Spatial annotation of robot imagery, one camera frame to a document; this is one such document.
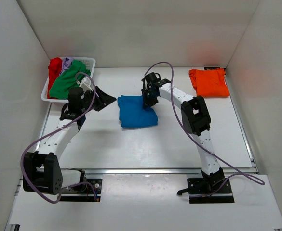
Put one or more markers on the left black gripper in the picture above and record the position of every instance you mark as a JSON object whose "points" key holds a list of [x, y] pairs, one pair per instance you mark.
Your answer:
{"points": [[104, 99]]}

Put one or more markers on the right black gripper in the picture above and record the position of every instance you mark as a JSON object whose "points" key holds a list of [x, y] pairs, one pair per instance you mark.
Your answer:
{"points": [[148, 103]]}

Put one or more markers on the blue t shirt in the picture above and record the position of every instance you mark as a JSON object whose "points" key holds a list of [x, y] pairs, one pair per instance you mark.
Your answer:
{"points": [[133, 115]]}

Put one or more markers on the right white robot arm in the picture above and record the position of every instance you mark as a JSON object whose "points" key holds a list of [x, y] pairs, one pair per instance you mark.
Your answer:
{"points": [[195, 120]]}

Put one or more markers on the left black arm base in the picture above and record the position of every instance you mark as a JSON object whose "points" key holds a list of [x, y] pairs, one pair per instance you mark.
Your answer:
{"points": [[89, 191]]}

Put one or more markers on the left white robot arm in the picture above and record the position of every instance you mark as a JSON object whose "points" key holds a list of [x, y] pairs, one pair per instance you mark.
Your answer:
{"points": [[42, 170]]}

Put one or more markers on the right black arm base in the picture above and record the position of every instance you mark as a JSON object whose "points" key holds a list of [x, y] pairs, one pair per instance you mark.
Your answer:
{"points": [[199, 192]]}

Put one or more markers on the white plastic basket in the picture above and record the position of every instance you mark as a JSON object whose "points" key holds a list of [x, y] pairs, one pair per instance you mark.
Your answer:
{"points": [[89, 63]]}

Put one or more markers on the green t shirt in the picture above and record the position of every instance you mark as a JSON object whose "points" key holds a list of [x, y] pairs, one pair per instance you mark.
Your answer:
{"points": [[68, 80]]}

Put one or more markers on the lilac t shirt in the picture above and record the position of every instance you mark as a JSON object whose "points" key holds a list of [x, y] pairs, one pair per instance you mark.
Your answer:
{"points": [[66, 63]]}

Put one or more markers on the red t shirt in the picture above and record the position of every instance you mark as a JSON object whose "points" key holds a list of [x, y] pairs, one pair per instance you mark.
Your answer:
{"points": [[54, 69]]}

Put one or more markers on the folded orange t shirt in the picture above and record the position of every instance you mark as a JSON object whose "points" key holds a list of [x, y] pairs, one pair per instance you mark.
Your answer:
{"points": [[209, 83]]}

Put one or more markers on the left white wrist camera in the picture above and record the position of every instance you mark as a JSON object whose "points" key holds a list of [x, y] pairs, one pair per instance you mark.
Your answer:
{"points": [[85, 84]]}

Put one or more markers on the black tag at back wall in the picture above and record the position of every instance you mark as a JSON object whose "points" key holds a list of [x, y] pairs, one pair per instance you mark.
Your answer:
{"points": [[211, 68]]}

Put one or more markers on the aluminium rail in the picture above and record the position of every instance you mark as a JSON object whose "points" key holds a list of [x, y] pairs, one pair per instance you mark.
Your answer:
{"points": [[103, 147]]}

